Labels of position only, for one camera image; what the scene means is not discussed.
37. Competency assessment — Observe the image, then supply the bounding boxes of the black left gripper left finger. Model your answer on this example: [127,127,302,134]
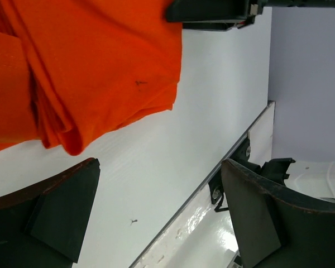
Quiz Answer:
[0,158,101,267]

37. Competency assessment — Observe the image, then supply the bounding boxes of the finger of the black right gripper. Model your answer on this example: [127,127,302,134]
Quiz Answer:
[183,21,253,31]
[165,0,251,23]

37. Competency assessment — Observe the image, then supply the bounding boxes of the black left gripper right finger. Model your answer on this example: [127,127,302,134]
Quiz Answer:
[227,172,335,267]

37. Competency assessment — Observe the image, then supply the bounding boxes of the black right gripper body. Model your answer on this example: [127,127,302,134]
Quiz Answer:
[251,0,335,14]

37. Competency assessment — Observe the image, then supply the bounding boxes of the orange t shirt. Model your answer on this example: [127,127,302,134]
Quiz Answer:
[0,1,182,156]

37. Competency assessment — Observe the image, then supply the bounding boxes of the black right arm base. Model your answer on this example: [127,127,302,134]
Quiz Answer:
[208,137,261,213]

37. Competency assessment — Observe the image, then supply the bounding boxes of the aluminium table edge rail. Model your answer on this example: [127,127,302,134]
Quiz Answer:
[131,101,275,267]

